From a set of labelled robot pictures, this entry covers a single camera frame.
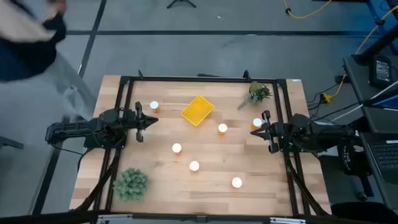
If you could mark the black office chair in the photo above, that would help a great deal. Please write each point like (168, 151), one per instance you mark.
(363, 213)

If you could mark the black power adapter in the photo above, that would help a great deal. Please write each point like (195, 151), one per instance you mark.
(382, 73)

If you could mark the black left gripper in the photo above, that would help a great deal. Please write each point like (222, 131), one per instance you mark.
(130, 119)

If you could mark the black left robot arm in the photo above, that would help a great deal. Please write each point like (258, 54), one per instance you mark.
(71, 127)

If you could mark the black tripod foot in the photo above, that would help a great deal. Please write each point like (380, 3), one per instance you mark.
(182, 1)

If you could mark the black metal table frame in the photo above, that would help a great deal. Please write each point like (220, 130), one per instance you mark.
(186, 78)

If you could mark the succulent plant with trailing strands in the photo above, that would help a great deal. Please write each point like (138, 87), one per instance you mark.
(257, 91)

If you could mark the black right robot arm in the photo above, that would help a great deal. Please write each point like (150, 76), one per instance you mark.
(326, 133)

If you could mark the person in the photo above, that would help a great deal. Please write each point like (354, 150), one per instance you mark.
(28, 40)

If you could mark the black stool with white lettering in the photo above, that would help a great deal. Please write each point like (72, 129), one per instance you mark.
(349, 161)

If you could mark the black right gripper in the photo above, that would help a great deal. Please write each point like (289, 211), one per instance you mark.
(280, 132)

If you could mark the black side desk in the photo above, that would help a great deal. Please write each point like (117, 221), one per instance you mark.
(357, 81)

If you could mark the black crossbeam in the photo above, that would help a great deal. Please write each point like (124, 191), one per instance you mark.
(46, 217)

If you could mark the black laptop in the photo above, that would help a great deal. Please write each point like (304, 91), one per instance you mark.
(387, 158)

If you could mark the dark grey chair leg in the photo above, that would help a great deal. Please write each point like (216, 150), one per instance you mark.
(9, 143)

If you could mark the blue panel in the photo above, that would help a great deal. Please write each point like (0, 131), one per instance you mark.
(388, 102)

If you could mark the black diagonal pole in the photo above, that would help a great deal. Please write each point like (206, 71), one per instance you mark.
(379, 43)

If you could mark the blue metal frame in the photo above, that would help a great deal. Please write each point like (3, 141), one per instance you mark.
(384, 12)

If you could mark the bushy green potted plant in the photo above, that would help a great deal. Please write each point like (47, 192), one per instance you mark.
(130, 185)

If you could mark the yellow plastic basket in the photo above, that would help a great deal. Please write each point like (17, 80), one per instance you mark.
(197, 110)

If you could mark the silver bracket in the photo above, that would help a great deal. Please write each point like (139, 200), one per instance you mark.
(287, 221)
(113, 218)

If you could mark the orange pill bottle white cap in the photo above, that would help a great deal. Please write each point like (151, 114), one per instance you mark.
(236, 182)
(222, 127)
(257, 122)
(154, 105)
(194, 165)
(177, 148)

